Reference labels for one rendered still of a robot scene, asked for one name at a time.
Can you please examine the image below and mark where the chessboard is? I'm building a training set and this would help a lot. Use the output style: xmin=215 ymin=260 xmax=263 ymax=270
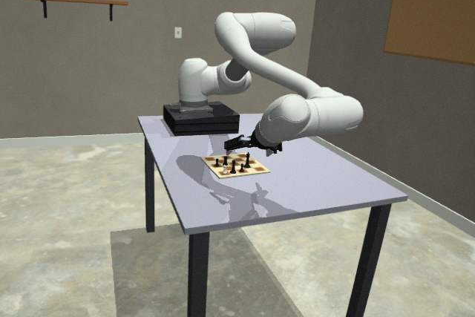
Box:
xmin=200 ymin=153 xmax=270 ymax=179

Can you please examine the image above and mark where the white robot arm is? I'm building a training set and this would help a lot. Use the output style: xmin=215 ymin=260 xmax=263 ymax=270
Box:
xmin=171 ymin=13 xmax=363 ymax=147

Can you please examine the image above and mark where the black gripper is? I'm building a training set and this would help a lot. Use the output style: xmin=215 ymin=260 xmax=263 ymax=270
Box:
xmin=224 ymin=130 xmax=283 ymax=157

